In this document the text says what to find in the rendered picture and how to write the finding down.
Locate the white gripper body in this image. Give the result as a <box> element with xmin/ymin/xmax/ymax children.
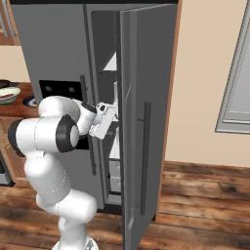
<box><xmin>89</xmin><ymin>104</ymin><xmax>118</xmax><ymax>141</ymax></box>

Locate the grey fridge body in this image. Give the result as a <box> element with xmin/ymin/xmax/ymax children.
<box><xmin>9</xmin><ymin>0</ymin><xmax>184</xmax><ymax>223</ymax></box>

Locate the red steak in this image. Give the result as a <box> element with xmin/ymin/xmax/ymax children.
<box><xmin>0</xmin><ymin>93</ymin><xmax>16</xmax><ymax>101</ymax></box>

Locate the grey fridge door with dispenser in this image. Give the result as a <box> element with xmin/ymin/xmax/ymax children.
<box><xmin>9</xmin><ymin>3</ymin><xmax>105</xmax><ymax>210</ymax></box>

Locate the long dark fridge door handle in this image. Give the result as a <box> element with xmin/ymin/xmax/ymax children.
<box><xmin>139</xmin><ymin>101</ymin><xmax>152</xmax><ymax>217</ymax></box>

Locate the dark pan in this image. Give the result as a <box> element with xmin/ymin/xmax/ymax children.
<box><xmin>0</xmin><ymin>78</ymin><xmax>13</xmax><ymax>89</ymax></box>

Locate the white green bowl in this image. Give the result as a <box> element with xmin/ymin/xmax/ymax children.
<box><xmin>0</xmin><ymin>86</ymin><xmax>21</xmax><ymax>105</ymax></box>

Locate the wooden wall cupboard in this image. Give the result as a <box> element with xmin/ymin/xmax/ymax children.
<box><xmin>0</xmin><ymin>0</ymin><xmax>21</xmax><ymax>47</ymax></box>

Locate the white blue plate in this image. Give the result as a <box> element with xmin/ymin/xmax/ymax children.
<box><xmin>21</xmin><ymin>94</ymin><xmax>40</xmax><ymax>108</ymax></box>

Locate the plain grey fridge door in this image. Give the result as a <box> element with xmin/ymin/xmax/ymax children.
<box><xmin>118</xmin><ymin>3</ymin><xmax>179</xmax><ymax>250</ymax></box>

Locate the grey black oven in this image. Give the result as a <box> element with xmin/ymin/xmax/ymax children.
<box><xmin>0</xmin><ymin>148</ymin><xmax>16</xmax><ymax>188</ymax></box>

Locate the wooden base cupboard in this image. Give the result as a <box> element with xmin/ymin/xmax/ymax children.
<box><xmin>0</xmin><ymin>116</ymin><xmax>32</xmax><ymax>188</ymax></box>

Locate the short dark fridge door handle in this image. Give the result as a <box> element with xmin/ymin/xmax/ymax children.
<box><xmin>79</xmin><ymin>74</ymin><xmax>98</xmax><ymax>177</ymax></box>

